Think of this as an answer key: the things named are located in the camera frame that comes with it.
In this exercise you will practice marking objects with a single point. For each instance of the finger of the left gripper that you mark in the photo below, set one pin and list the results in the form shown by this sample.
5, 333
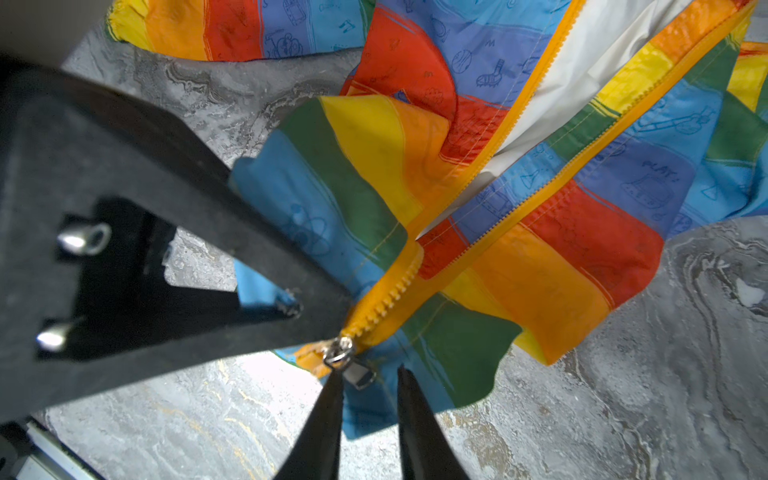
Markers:
94, 186

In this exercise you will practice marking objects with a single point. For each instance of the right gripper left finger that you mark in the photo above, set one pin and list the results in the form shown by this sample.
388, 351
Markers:
316, 452

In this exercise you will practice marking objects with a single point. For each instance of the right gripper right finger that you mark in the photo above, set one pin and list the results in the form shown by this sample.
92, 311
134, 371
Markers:
424, 450

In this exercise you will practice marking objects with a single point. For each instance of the rainbow striped jacket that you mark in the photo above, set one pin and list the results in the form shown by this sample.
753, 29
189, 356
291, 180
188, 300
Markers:
492, 173

